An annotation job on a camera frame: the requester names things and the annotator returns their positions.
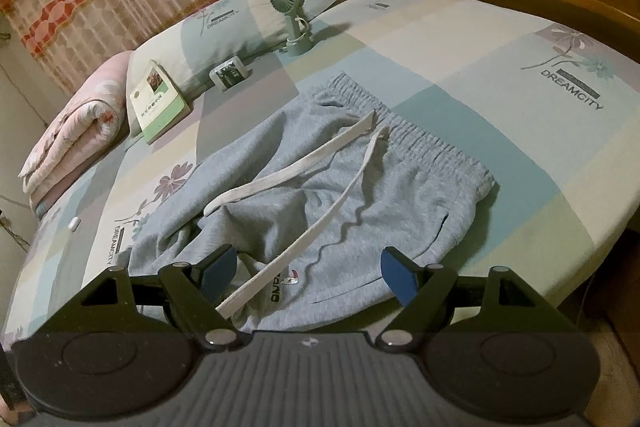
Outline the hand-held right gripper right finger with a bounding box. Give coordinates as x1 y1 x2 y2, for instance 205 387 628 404
375 247 586 351

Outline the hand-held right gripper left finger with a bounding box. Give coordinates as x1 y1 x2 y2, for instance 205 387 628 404
30 246 240 352

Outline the light blue fleece hoodie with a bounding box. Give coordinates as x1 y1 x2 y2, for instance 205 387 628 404
127 72 501 335

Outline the white and green book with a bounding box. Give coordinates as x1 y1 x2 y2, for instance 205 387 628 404
127 59 193 145

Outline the small white green packet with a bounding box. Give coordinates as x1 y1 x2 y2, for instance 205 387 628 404
209 55 251 92

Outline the pink folded quilt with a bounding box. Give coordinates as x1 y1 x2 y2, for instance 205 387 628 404
19 49 137 204

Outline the patchwork bed sheet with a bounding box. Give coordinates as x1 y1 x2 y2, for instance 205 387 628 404
0 0 640 350

